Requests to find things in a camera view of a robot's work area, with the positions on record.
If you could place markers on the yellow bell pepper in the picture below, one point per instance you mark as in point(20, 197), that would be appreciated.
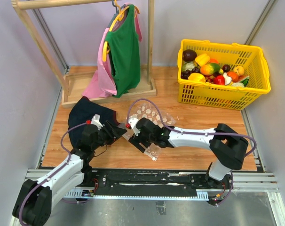
point(202, 60)
point(197, 77)

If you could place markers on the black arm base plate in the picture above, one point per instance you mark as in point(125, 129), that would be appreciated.
point(149, 184)

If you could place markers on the dark purple round fruit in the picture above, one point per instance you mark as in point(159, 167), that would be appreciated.
point(189, 55)

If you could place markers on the orange green mango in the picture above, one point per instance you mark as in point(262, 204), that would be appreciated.
point(210, 69)

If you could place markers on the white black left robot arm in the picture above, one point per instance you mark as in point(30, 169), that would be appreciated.
point(37, 198)

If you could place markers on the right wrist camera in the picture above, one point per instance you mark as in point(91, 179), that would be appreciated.
point(131, 124)

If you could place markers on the wooden clothes rack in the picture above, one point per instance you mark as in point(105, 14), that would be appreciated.
point(77, 78)

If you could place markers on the purple grape bunch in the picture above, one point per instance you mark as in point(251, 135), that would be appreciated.
point(185, 74)

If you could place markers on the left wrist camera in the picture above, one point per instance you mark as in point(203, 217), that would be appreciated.
point(95, 121)

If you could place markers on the yellow plastic basket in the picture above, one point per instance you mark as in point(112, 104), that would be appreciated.
point(227, 56)

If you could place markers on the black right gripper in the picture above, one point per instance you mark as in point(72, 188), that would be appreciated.
point(135, 141)

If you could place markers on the pink shirt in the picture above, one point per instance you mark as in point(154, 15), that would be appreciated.
point(102, 83)

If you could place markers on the orange fruit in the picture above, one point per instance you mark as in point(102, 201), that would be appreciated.
point(234, 76)

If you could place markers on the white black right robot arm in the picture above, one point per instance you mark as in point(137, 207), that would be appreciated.
point(228, 146)

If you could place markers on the green tank top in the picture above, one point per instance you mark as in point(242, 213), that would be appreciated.
point(123, 42)

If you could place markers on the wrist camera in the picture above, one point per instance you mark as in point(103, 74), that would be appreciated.
point(95, 121)
point(131, 124)

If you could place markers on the yellow peach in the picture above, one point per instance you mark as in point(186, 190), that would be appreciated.
point(239, 70)

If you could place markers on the watermelon slice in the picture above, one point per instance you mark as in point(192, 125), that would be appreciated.
point(244, 80)

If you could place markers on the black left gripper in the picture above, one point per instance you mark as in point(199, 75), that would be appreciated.
point(115, 133)

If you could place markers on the yellow clothes hanger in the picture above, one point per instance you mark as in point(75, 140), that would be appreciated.
point(119, 17)

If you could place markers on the dark navy cloth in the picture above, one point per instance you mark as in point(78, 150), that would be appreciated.
point(84, 110)

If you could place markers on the clear dotted zip top bag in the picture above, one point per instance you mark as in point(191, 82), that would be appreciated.
point(148, 111)

